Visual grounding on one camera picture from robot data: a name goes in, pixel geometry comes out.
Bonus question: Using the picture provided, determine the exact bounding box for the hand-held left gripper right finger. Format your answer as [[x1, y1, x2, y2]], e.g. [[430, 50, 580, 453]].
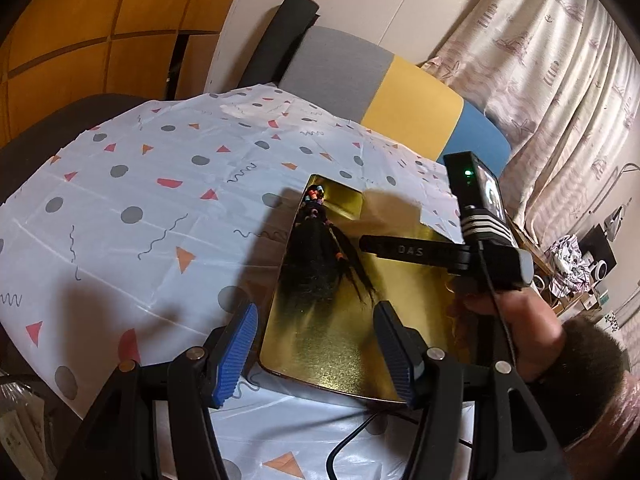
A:
[[372, 301, 576, 480]]

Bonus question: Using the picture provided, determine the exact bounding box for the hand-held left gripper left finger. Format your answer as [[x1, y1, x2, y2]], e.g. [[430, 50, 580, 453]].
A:
[[55, 302, 259, 480]]

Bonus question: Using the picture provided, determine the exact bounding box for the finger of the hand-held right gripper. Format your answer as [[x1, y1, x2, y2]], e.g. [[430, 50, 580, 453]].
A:
[[359, 234, 473, 275]]

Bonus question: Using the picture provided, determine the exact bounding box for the gold tin box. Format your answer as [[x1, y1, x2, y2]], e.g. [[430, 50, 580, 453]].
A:
[[259, 174, 473, 408]]

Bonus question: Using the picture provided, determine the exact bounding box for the black hairbrush with coloured beads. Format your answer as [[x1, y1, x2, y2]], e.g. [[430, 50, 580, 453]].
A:
[[285, 185, 378, 311]]

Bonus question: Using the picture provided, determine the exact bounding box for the person's right forearm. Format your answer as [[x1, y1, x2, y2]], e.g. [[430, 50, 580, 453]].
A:
[[517, 316, 640, 480]]

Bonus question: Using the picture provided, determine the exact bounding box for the person's right hand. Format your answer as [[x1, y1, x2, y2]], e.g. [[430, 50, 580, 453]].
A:
[[461, 287, 567, 378]]

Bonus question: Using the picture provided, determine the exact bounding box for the pile of clothes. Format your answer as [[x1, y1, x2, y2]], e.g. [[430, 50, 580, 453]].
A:
[[549, 235, 597, 297]]

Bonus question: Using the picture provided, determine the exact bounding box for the grey yellow blue chair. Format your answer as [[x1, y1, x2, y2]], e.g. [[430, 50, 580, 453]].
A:
[[277, 25, 512, 171]]

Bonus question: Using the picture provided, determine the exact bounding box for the printed white tablecloth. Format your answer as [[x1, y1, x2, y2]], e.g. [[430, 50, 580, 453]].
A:
[[0, 82, 476, 480]]

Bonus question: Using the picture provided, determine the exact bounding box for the patterned beige curtain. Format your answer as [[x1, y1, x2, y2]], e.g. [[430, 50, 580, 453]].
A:
[[420, 0, 640, 241]]

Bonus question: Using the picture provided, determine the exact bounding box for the clear plastic bag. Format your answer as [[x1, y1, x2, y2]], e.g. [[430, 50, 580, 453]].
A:
[[0, 380, 57, 480]]

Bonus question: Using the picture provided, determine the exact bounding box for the wooden wardrobe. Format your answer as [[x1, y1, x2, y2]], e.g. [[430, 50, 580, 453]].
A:
[[0, 0, 251, 151]]

